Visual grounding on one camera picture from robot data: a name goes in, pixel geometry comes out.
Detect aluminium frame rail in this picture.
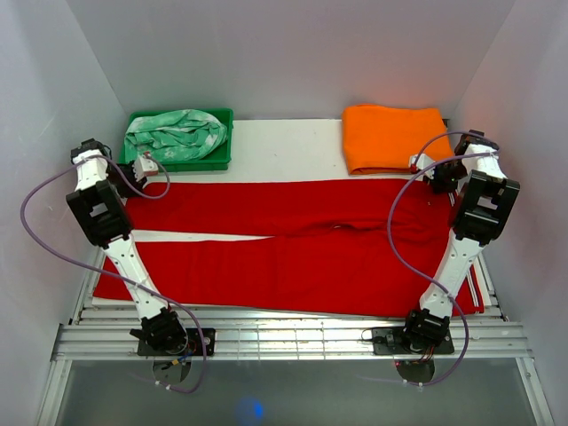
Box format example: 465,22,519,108
36,258,554,425

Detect red trousers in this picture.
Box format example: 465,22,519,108
91,177,485,320

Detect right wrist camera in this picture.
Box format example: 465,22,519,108
409,154,435,174

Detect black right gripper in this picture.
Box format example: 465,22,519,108
422,161,469,193

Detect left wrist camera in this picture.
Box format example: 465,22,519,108
131,154,160,181

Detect folded orange trousers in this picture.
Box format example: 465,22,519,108
342,104,454,176

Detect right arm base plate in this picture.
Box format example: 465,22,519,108
361,327,454,357

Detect green plastic bin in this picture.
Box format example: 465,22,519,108
119,107,233,172

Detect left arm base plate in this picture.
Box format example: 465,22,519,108
136,327,217,357

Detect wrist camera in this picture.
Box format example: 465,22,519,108
131,154,160,181
409,154,435,174

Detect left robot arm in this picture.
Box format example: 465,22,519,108
66,138,188,355

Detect green white patterned trousers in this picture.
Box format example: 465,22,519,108
123,109,229,165

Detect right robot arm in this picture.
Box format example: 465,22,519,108
400,130,520,357

